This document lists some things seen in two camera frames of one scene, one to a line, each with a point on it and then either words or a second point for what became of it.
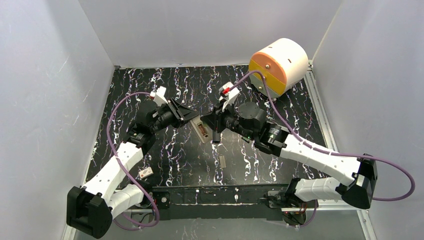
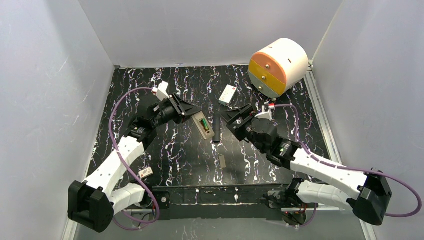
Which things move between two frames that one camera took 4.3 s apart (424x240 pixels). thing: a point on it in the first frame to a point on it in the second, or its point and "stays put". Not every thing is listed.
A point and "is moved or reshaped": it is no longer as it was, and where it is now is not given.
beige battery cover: x=222 y=161 stays put
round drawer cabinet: x=283 y=64 stays put
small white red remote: x=146 y=172 stays put
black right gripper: x=216 y=117 to x=240 y=121
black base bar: x=244 y=202 stays put
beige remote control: x=204 y=131 is moved or reshaped
